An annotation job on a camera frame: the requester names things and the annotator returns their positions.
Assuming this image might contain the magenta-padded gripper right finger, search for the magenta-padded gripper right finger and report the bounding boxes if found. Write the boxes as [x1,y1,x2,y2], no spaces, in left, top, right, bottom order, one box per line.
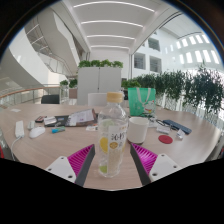
[129,142,183,187]

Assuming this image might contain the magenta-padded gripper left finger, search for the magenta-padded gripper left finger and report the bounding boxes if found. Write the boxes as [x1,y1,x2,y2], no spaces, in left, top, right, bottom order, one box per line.
[44,143,97,187]

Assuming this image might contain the clear bottle with yellow cap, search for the clear bottle with yellow cap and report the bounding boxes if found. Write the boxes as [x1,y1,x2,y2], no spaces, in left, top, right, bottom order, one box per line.
[97,91,130,179]

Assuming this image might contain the flat round red coaster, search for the flat round red coaster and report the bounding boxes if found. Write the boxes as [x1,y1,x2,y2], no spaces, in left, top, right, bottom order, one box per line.
[157,134,174,145]

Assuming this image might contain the white paper packet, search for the white paper packet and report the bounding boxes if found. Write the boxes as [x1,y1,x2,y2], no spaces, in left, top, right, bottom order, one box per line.
[156,124,171,135]
[175,128,186,140]

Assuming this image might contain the teal and blue tube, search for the teal and blue tube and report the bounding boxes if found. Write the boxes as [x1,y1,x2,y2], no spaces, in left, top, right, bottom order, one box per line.
[51,126,67,134]

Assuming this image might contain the white computer mouse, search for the white computer mouse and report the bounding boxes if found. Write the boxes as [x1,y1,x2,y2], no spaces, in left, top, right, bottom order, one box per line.
[28,125,46,139]

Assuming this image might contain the white card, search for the white card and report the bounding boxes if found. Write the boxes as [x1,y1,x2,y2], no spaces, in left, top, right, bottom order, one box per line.
[43,115,58,126]

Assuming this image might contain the black flat case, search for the black flat case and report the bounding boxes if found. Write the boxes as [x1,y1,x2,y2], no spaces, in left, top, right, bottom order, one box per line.
[53,114,70,128]

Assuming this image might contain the colourful sticker sheet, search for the colourful sticker sheet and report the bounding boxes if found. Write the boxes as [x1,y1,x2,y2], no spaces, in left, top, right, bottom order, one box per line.
[85,124,99,132]

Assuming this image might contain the dark red phone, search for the dark red phone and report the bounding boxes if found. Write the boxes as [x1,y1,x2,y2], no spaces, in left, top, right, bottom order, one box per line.
[34,115,48,123]

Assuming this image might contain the open printed booklet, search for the open printed booklet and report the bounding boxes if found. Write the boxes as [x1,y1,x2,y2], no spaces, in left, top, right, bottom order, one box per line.
[65,108,98,128]

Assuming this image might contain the black chair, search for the black chair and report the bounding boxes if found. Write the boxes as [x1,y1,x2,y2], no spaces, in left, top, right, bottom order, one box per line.
[40,94,61,105]

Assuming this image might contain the white chair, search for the white chair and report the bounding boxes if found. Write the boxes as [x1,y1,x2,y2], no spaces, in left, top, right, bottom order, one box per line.
[87,92,108,108]

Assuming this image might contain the small planter with green plants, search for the small planter with green plants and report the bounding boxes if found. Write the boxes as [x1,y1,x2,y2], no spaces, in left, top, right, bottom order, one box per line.
[59,79,78,99]

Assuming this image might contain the glass railing with wooden handrail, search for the glass railing with wooden handrail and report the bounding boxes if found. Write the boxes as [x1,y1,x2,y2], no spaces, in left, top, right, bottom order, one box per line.
[0,85,61,108]

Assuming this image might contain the row of green hedge plants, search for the row of green hedge plants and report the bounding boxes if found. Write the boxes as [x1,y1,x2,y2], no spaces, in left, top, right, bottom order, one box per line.
[121,66,224,114]

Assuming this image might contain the white planter cabinet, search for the white planter cabinet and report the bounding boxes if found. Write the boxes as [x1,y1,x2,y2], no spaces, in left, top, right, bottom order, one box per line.
[76,59,124,106]

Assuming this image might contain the ceiling strip lights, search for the ceiling strip lights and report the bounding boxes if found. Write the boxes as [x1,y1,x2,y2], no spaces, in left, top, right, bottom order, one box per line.
[73,0,156,51]

